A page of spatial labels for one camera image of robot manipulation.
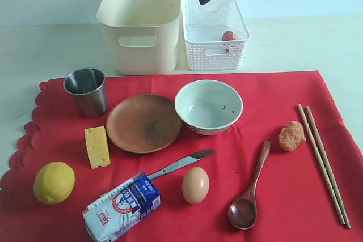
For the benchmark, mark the red toy sausage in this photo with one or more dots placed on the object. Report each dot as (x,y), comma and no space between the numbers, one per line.
(228,36)

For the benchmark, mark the fried chicken nugget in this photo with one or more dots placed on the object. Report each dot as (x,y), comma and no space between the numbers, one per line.
(291,136)

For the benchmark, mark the yellow cheese wedge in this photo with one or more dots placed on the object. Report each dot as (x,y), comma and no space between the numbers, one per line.
(97,147)

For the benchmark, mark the brown egg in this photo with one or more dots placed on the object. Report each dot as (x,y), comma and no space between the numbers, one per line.
(195,185)

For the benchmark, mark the yellow lemon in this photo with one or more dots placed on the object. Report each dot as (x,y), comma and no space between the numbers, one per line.
(54,183)

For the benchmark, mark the white perforated plastic basket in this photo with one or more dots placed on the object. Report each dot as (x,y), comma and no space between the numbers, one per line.
(204,27)

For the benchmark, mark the cream plastic storage bin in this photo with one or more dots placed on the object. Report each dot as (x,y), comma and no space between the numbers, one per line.
(141,35)

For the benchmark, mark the white ceramic bowl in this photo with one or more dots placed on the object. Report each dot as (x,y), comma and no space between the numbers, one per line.
(208,107)

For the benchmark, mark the left wooden chopstick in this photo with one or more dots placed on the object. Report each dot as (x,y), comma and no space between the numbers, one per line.
(321,165)

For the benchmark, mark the brown wooden plate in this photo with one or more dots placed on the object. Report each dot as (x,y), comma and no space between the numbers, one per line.
(143,123)

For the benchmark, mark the stainless steel cup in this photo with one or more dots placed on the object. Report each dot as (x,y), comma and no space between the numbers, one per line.
(87,88)

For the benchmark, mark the metal table knife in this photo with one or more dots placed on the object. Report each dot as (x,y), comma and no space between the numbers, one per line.
(187,160)

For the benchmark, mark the red table cloth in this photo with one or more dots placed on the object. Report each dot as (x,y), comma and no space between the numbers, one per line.
(292,200)

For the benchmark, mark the dark wooden spoon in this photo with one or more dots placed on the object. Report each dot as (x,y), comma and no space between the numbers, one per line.
(242,213)

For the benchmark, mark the blue white milk carton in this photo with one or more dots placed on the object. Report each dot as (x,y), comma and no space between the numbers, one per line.
(117,211)

